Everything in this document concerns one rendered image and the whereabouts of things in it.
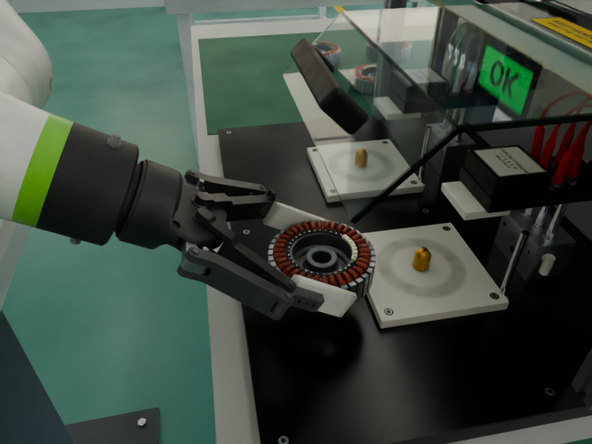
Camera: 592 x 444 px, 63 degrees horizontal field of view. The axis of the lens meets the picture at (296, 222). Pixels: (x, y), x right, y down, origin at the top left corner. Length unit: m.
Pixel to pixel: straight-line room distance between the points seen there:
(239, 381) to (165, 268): 1.29
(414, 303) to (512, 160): 0.19
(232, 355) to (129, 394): 0.95
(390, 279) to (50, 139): 0.38
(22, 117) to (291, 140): 0.55
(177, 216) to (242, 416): 0.21
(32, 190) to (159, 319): 1.26
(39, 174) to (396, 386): 0.36
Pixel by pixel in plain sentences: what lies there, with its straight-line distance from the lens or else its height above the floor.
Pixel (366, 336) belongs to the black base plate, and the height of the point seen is 0.77.
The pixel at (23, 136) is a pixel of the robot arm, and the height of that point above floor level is 1.02.
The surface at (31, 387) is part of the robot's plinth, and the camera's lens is 1.02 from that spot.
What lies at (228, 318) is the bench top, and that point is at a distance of 0.58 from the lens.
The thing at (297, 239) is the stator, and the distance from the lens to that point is 0.52.
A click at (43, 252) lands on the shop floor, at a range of 2.03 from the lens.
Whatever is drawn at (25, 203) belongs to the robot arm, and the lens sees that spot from 0.41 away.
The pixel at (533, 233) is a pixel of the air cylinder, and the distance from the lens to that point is 0.64.
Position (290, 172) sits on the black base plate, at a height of 0.77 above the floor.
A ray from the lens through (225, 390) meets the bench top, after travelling 0.52.
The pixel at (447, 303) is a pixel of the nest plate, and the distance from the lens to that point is 0.57.
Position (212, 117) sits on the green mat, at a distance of 1.03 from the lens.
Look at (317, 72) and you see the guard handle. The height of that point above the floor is 1.06.
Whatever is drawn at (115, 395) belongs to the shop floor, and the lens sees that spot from 1.49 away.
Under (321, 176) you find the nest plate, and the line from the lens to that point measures 0.75.
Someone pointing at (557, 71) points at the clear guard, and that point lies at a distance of 0.38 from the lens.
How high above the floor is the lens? 1.18
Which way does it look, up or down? 37 degrees down
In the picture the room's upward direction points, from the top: straight up
